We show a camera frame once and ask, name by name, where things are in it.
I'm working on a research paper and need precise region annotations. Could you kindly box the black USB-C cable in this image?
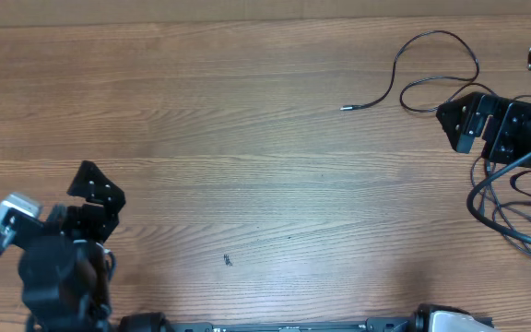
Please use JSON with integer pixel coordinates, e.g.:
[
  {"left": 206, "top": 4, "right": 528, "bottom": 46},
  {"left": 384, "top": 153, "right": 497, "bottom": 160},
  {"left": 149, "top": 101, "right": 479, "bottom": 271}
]
[{"left": 339, "top": 30, "right": 531, "bottom": 114}]

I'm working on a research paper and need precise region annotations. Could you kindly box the small black debris piece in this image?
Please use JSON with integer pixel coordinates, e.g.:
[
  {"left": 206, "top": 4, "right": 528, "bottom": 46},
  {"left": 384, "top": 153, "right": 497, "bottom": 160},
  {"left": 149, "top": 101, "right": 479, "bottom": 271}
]
[{"left": 223, "top": 254, "right": 233, "bottom": 267}]

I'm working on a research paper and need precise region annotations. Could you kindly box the black USB-A cable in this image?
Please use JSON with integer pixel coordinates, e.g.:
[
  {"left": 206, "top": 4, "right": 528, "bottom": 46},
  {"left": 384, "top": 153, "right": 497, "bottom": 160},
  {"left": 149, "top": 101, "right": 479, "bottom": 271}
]
[{"left": 469, "top": 154, "right": 531, "bottom": 267}]

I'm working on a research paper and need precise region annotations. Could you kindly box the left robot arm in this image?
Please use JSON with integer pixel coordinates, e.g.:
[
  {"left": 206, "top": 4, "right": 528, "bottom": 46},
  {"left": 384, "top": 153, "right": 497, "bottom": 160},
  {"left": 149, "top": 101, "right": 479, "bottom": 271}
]
[{"left": 10, "top": 160, "right": 125, "bottom": 331}]

